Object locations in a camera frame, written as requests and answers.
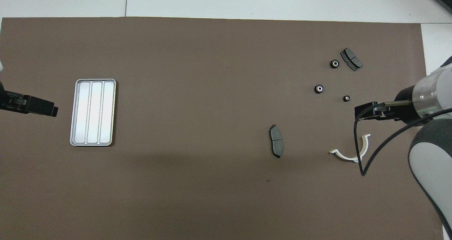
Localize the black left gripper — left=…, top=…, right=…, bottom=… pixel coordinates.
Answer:
left=0, top=81, right=59, bottom=118

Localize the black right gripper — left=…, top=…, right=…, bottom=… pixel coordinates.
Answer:
left=355, top=86, right=416, bottom=126

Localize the silver metal compartment tray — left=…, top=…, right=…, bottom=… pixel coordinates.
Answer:
left=70, top=79, right=117, bottom=147

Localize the short dark grey brake pad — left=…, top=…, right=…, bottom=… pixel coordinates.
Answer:
left=340, top=48, right=363, bottom=72

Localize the long dark grey brake pad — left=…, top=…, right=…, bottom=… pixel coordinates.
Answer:
left=269, top=124, right=284, bottom=158

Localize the brown table mat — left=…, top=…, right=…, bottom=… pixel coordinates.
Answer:
left=0, top=17, right=445, bottom=240

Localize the white plastic half-ring clamp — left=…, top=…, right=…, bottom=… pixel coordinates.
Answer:
left=329, top=134, right=371, bottom=163

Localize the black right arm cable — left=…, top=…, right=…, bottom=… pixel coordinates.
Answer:
left=353, top=101, right=452, bottom=177

